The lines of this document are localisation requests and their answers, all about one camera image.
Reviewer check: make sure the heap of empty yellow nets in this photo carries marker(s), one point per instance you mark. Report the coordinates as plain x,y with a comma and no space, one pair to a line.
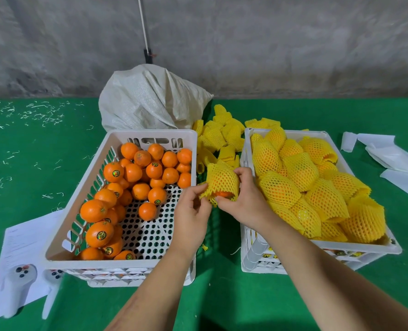
221,134

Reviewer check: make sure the white slatted plastic crate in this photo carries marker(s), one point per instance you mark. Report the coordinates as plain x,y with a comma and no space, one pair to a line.
259,258

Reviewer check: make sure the white rod with black clamp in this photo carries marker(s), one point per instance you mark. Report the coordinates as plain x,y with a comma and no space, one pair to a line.
143,27

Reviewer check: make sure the orange in foam net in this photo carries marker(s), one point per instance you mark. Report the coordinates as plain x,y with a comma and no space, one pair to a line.
223,194

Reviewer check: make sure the person's right forearm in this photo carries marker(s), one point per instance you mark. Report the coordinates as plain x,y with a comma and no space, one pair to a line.
324,286

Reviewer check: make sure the person's left hand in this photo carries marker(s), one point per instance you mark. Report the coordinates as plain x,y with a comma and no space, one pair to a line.
188,227

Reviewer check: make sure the white handheld controller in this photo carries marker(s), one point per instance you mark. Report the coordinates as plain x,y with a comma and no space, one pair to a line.
52,289
18,286

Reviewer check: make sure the yellow foam net sleeve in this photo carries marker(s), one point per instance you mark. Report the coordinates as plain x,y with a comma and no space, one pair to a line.
222,177

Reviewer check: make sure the white crate with perforated bottom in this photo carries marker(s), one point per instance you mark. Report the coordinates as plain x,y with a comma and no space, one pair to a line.
149,234

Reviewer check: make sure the pile of bare oranges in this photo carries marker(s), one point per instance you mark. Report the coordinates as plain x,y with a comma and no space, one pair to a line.
135,175

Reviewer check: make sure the white woven sack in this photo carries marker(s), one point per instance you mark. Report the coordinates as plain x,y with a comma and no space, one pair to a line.
145,99

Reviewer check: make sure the person's left forearm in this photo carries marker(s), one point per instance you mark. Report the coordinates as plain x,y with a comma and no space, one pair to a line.
155,293

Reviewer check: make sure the person's right hand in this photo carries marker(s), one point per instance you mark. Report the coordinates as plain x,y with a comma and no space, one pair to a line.
250,206

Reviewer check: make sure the person's left thumb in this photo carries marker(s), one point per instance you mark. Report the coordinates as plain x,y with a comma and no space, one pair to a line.
205,210

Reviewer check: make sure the green felt table cover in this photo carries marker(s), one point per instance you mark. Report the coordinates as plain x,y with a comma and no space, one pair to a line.
224,299

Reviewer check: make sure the pile of net-wrapped oranges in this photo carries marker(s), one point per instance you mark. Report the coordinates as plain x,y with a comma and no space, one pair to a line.
310,189

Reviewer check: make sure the person's right thumb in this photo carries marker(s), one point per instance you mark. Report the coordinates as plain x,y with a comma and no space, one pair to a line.
245,179

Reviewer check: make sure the scattered white shreds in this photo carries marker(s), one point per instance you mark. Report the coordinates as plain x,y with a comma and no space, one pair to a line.
35,115

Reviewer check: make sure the printed white paper sheet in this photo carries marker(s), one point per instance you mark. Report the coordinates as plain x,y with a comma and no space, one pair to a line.
21,241

